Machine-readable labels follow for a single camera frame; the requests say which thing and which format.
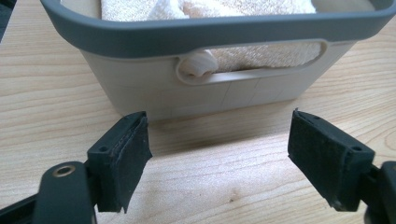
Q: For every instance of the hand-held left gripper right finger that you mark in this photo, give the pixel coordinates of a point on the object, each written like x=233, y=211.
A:
x=327, y=161

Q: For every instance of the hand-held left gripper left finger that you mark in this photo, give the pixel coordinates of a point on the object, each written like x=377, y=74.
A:
x=120, y=168

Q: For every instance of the beige basket with grey rim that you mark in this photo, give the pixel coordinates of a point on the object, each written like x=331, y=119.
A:
x=140, y=87

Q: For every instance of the white towel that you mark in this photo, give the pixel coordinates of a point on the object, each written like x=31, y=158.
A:
x=249, y=56

